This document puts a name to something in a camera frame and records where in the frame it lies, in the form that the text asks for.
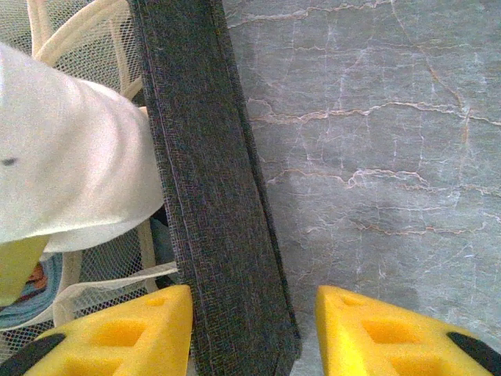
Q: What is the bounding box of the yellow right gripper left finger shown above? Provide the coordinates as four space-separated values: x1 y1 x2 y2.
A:
0 284 196 376

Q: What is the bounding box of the white sock with dark stripes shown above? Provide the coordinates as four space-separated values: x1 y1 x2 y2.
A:
0 41 165 254

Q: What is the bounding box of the dark fabric divided organizer box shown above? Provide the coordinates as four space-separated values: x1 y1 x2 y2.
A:
0 0 302 376

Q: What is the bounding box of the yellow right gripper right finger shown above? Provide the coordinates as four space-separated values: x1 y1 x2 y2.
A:
314 284 501 376

